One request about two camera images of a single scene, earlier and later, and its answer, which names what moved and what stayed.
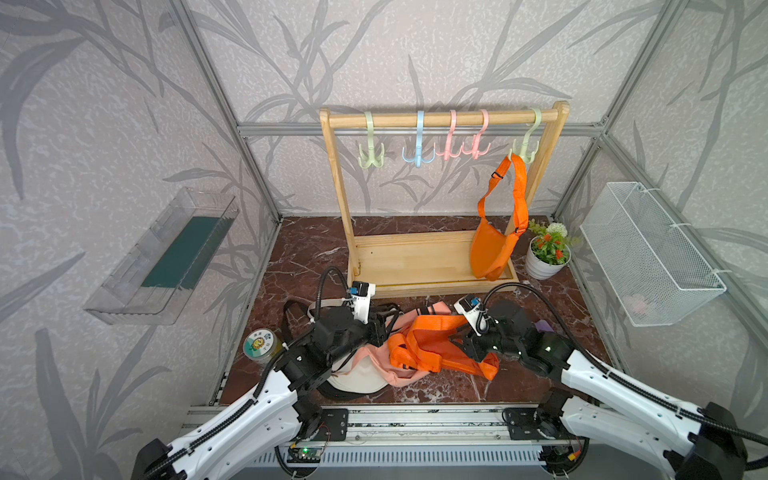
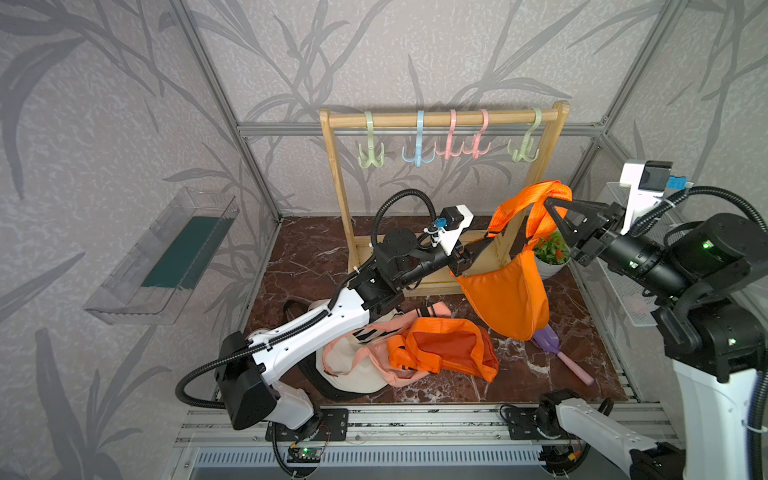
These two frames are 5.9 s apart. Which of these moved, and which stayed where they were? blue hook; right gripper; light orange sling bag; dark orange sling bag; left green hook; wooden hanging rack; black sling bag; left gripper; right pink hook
Moved: right gripper; left gripper; light orange sling bag
Stayed: left green hook; blue hook; wooden hanging rack; right pink hook; dark orange sling bag; black sling bag
